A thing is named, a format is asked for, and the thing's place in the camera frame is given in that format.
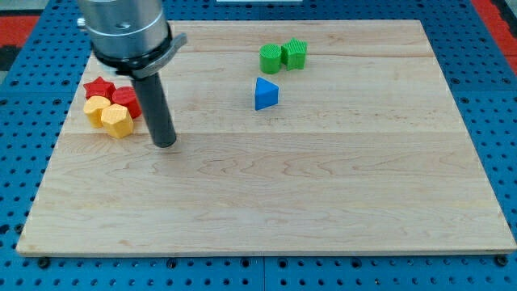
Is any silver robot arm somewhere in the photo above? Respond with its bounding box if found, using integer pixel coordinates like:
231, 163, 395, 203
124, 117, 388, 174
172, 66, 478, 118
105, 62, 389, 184
78, 0, 187, 148

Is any yellow pentagon block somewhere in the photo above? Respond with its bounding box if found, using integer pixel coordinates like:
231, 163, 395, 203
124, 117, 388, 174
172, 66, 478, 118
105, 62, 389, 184
101, 103, 134, 138

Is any red circle block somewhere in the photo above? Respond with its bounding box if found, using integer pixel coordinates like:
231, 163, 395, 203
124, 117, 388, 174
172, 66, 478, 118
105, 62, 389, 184
111, 86, 141, 119

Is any wooden board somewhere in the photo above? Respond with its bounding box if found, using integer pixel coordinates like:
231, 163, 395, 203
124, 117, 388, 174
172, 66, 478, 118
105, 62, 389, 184
17, 20, 516, 258

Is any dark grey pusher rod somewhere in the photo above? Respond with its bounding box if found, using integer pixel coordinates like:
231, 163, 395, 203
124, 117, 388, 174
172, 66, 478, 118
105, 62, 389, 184
132, 74, 177, 148

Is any yellow heart block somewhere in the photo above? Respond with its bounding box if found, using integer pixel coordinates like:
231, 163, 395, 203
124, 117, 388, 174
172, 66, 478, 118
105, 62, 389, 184
82, 95, 111, 129

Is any green star block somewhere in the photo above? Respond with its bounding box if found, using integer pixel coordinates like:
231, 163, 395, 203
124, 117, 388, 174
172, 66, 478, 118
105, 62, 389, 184
280, 38, 308, 70

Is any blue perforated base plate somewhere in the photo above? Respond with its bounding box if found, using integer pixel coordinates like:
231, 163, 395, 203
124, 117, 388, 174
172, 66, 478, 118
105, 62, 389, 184
1, 0, 516, 290

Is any blue triangle block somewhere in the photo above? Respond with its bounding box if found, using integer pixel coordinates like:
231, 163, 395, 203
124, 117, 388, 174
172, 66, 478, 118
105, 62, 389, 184
254, 77, 280, 111

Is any red star block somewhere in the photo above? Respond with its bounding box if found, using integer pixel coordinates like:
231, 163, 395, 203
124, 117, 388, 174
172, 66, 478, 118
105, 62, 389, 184
83, 77, 116, 100

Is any green circle block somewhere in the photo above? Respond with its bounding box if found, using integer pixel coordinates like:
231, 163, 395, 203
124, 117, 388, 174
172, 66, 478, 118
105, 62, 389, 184
259, 44, 282, 74

